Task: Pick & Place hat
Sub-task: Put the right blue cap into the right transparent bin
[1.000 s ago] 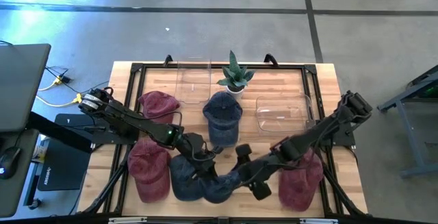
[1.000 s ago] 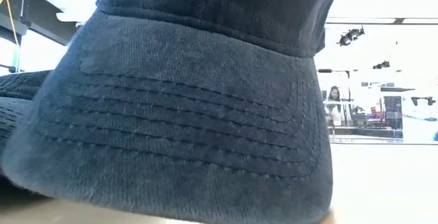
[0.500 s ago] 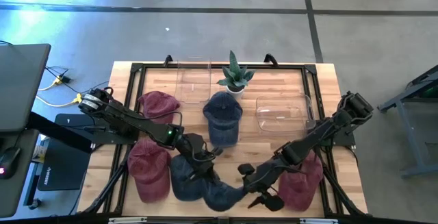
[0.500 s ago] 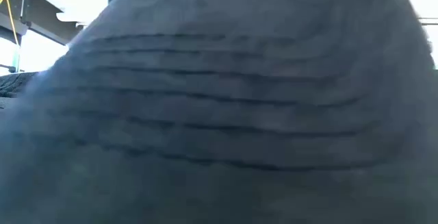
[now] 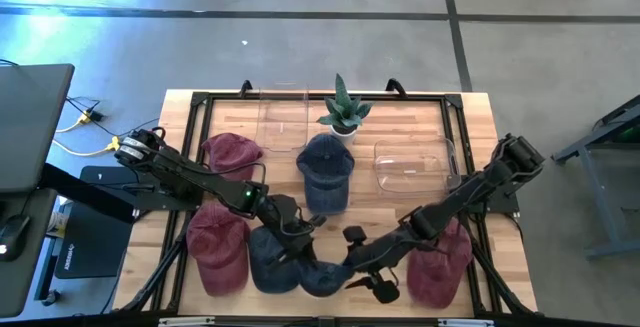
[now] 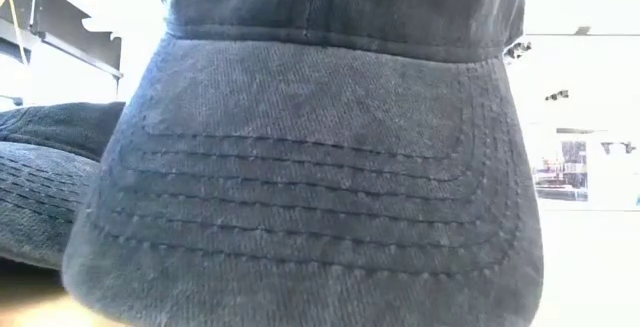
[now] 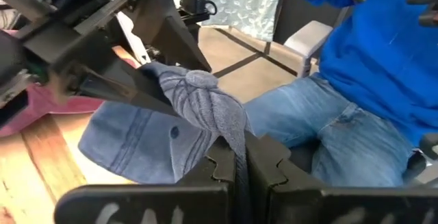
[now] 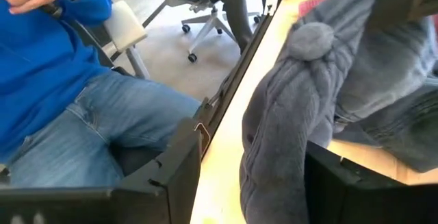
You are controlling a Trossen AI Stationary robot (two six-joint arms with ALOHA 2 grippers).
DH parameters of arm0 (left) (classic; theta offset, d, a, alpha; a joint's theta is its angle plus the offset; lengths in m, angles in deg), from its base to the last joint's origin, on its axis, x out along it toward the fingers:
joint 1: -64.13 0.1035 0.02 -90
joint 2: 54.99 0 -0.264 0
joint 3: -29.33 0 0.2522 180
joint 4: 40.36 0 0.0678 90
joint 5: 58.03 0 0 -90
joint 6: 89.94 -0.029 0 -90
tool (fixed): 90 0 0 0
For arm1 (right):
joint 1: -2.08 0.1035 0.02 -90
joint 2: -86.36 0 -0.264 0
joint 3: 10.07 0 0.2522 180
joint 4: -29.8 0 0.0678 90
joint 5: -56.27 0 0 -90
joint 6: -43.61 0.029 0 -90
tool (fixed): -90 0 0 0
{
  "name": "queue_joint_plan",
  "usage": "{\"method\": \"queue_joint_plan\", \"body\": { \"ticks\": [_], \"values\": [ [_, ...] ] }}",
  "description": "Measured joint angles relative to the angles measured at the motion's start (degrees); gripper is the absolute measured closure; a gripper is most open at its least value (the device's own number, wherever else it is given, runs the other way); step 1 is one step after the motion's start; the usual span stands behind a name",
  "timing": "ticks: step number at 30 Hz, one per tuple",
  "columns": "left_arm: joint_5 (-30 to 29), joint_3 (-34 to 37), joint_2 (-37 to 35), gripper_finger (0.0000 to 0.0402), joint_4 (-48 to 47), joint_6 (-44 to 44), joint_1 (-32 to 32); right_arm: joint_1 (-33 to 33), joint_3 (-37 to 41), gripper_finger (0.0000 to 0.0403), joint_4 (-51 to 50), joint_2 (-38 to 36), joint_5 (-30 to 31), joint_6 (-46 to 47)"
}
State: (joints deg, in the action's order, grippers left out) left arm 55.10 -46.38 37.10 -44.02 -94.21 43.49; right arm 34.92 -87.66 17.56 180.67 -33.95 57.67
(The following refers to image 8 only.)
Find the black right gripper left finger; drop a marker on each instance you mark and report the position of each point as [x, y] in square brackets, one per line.
[181, 169]

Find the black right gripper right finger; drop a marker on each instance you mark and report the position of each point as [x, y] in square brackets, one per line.
[325, 189]

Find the maroon baseball cap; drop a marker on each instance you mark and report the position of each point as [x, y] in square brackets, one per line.
[308, 6]

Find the white-based office chair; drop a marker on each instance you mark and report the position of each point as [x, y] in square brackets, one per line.
[205, 28]

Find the person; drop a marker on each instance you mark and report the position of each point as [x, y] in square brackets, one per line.
[51, 97]

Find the person's leg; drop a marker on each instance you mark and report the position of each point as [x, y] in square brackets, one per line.
[239, 11]

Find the office chair white armrest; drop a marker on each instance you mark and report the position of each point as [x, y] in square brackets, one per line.
[123, 25]

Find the black aluminium table frame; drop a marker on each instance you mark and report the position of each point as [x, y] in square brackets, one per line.
[239, 66]

